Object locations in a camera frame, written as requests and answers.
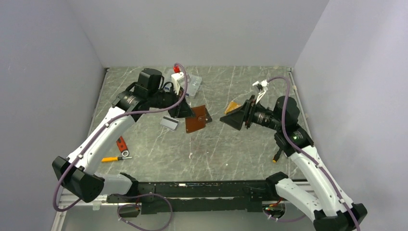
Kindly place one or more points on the silver credit card stack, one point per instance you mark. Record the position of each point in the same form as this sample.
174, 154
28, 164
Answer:
169, 123

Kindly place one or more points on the clear plastic screw box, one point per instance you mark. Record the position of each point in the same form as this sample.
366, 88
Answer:
194, 83

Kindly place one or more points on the yellow handled screwdriver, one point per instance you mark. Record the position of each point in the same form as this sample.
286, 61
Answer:
114, 159

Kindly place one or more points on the black yellow small screwdriver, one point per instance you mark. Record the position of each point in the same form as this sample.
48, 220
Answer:
276, 157

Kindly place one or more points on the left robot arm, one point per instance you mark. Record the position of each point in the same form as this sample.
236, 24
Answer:
78, 174

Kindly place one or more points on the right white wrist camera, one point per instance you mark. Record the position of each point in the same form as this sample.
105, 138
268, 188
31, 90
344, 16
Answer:
261, 87

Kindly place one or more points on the brown leather card holder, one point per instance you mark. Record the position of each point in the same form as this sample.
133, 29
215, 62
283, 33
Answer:
196, 123

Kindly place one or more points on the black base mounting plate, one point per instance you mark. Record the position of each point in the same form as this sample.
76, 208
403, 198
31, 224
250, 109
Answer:
199, 196

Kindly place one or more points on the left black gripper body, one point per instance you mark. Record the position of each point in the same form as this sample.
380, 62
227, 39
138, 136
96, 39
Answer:
169, 99

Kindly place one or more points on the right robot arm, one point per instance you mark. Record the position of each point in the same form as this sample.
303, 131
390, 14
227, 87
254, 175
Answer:
330, 208

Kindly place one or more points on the red adjustable wrench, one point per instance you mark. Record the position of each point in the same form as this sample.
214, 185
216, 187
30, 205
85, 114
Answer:
122, 147

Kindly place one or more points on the black credit card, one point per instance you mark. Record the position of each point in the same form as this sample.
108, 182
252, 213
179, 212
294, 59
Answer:
208, 118

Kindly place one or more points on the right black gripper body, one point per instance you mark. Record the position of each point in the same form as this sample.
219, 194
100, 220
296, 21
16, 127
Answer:
252, 115

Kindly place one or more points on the orange credit card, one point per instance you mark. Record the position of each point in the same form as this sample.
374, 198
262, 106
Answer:
232, 106

